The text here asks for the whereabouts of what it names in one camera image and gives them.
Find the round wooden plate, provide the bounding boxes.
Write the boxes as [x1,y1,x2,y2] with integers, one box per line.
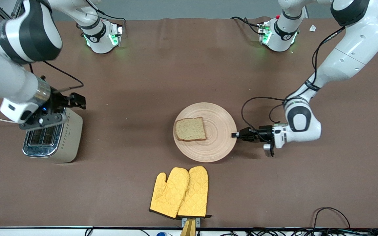
[173,102,238,163]

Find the brown bread slice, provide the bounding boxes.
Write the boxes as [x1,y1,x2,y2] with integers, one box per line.
[175,117,207,142]

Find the cream and chrome toaster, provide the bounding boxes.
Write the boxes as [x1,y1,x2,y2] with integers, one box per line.
[22,107,83,164]

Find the yellow quilted oven mitt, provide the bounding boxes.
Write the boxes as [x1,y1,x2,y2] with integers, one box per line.
[177,166,212,219]
[149,167,190,219]

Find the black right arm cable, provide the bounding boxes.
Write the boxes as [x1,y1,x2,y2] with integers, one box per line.
[28,61,84,94]

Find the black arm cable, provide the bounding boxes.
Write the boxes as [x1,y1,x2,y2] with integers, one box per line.
[28,61,84,94]
[241,26,346,135]

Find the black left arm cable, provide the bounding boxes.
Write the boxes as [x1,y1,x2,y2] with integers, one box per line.
[241,26,346,135]

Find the grey base connector bracket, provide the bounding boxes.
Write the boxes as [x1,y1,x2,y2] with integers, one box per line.
[108,24,124,47]
[257,21,272,45]

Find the looped black cable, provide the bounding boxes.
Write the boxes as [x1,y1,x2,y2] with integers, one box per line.
[313,207,351,230]

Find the wooden stick with metal bracket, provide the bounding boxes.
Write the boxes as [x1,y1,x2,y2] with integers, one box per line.
[180,217,201,236]

